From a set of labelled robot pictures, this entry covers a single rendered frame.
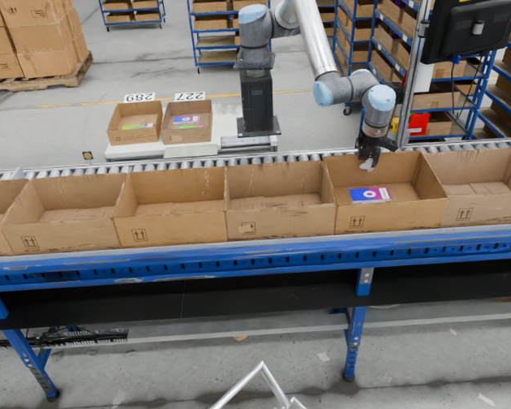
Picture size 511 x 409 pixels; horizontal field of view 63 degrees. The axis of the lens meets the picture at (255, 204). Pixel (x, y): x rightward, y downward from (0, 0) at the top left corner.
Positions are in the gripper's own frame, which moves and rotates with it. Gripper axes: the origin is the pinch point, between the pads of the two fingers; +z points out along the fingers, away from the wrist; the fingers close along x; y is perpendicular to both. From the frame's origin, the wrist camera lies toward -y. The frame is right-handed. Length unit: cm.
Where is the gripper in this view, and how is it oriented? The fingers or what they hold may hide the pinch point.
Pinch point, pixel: (370, 168)
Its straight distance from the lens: 179.0
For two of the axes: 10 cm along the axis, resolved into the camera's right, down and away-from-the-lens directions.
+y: -10.0, 0.6, -0.1
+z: 0.3, 6.4, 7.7
